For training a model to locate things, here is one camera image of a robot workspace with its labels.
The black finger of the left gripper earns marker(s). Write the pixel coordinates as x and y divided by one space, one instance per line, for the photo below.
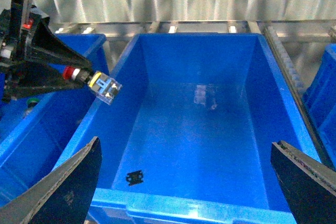
32 79
47 48

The blue middle bin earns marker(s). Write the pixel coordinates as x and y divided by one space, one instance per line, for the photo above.
197 114

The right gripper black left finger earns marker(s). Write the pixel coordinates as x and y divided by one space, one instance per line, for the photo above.
64 195

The small black clip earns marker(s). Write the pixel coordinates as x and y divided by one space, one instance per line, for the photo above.
134 178

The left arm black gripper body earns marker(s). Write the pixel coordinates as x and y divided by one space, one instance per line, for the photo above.
19 25

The red mushroom push button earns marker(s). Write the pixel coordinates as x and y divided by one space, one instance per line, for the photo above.
104 87

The blue right bin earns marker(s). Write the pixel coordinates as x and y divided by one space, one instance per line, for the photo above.
319 100

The green push button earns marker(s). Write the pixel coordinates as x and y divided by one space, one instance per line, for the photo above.
31 103

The blue left bin with buttons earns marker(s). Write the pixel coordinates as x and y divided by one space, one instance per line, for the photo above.
32 141

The roller conveyor track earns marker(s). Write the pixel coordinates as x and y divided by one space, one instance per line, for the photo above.
293 80

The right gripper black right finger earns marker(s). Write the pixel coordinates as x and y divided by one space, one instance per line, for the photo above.
307 185

